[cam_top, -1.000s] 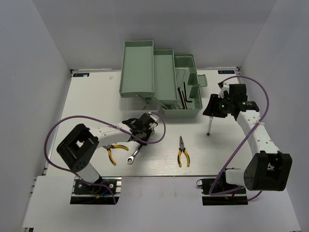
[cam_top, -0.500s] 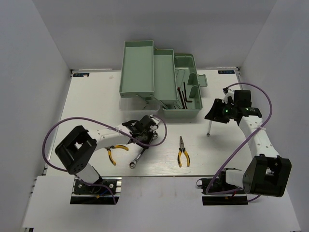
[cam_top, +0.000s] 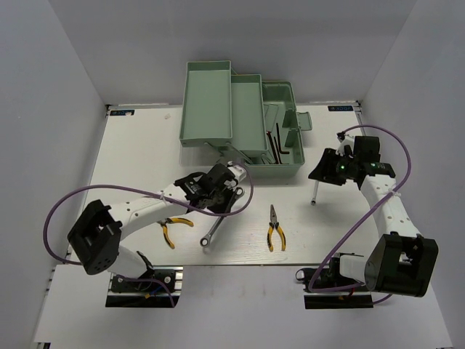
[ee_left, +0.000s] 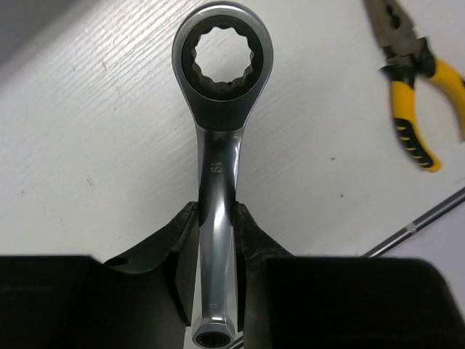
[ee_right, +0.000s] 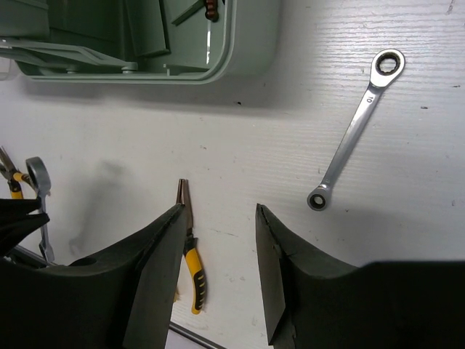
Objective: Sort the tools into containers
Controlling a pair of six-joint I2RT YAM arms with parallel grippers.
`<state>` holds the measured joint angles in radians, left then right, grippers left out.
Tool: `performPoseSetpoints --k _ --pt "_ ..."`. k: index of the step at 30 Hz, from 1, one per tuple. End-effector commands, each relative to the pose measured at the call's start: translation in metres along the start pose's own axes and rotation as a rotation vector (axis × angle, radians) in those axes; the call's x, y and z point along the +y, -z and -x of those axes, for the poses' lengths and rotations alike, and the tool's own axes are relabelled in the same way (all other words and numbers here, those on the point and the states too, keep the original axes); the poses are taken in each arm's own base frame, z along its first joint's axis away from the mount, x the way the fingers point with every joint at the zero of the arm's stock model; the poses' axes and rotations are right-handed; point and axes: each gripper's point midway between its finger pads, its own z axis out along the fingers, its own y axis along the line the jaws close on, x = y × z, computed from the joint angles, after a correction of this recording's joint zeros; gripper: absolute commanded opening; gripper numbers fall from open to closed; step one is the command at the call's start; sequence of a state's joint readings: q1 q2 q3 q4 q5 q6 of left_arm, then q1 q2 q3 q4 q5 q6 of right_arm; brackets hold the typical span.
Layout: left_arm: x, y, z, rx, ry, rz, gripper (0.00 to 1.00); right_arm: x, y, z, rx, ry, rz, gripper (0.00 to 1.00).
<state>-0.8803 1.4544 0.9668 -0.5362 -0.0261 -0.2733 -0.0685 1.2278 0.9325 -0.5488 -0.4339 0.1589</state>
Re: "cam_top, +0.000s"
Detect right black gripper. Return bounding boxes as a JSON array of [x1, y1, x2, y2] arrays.
[[308, 148, 358, 185]]

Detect large silver ratchet wrench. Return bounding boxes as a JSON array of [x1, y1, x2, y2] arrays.
[[200, 187, 244, 248]]

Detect small silver wrench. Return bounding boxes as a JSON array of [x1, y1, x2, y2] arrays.
[[310, 180, 320, 206]]

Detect short dark red hex key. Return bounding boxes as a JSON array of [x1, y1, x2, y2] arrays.
[[275, 122, 290, 155]]

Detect yellow handled pliers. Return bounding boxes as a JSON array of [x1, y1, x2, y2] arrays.
[[156, 217, 195, 250], [267, 204, 286, 252]]

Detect long dark red hex key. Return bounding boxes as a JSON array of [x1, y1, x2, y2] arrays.
[[266, 131, 280, 164]]

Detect green toolbox with clear lid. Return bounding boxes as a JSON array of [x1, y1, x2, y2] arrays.
[[179, 60, 312, 178]]

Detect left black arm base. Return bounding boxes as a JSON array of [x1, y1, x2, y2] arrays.
[[105, 267, 183, 308]]

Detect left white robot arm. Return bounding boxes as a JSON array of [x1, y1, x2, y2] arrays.
[[68, 164, 246, 290]]

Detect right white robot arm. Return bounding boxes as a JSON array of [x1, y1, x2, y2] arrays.
[[309, 133, 439, 297]]

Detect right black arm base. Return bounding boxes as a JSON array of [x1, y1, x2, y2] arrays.
[[295, 268, 373, 310]]

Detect right blue table sticker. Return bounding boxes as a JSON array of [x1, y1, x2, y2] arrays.
[[328, 105, 354, 112]]

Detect blue table sticker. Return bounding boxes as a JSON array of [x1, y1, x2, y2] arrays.
[[328, 105, 354, 112], [110, 110, 135, 116]]

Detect left blue table sticker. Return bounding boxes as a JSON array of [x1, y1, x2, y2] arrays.
[[110, 110, 135, 116]]

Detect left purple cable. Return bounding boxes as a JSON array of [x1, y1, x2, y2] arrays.
[[42, 159, 254, 307]]

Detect purple cable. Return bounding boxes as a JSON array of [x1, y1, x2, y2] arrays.
[[308, 124, 413, 305], [42, 159, 254, 307]]

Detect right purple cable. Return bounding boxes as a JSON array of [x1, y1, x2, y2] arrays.
[[308, 124, 413, 305]]

